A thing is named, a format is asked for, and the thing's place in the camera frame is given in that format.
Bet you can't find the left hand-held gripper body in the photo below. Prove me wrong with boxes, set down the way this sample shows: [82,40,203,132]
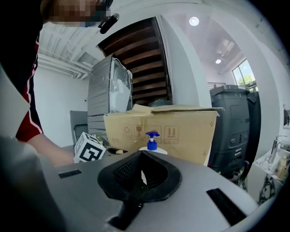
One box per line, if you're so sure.
[74,131,107,164]

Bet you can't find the grey chair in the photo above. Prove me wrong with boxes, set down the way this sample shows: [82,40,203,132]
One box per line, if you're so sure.
[69,110,89,146]

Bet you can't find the ceiling air vent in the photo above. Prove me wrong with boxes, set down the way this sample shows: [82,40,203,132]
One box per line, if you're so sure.
[216,39,237,58]

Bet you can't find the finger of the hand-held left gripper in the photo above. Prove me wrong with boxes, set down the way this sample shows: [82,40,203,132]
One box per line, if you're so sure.
[106,147,129,156]

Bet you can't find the person's black red-sleeved shirt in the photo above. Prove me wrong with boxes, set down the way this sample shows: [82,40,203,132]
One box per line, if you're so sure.
[0,0,46,143]

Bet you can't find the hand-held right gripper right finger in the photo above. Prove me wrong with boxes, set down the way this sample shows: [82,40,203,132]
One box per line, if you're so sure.
[126,150,261,232]

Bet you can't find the white blue-pump soap bottle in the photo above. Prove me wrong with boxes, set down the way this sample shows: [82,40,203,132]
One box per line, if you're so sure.
[138,131,169,156]

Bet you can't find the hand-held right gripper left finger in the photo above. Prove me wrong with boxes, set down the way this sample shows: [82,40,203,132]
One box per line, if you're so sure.
[34,150,146,232]

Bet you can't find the large open cardboard box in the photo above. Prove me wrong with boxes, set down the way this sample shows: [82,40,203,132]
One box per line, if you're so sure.
[103,103,225,166]

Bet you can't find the large black appliance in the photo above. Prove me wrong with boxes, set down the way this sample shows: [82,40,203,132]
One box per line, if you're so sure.
[208,84,262,180]

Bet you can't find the chrome vanity faucet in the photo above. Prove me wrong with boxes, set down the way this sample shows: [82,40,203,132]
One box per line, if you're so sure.
[268,135,289,164]

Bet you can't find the dark wooden staircase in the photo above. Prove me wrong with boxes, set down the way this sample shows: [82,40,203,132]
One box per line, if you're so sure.
[97,16,174,107]

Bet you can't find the person's left forearm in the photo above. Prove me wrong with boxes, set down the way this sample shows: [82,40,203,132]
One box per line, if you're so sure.
[27,133,76,166]

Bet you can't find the person's head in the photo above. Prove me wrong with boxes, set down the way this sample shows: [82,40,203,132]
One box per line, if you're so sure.
[40,0,114,28]

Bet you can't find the beige toiletry item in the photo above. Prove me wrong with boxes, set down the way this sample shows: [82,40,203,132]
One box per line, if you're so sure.
[276,155,290,181]

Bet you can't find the window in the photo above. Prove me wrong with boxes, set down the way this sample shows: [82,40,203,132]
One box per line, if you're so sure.
[232,59,259,92]

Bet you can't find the black head-mounted camera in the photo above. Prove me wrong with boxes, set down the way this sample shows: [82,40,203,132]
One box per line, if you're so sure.
[98,13,121,35]

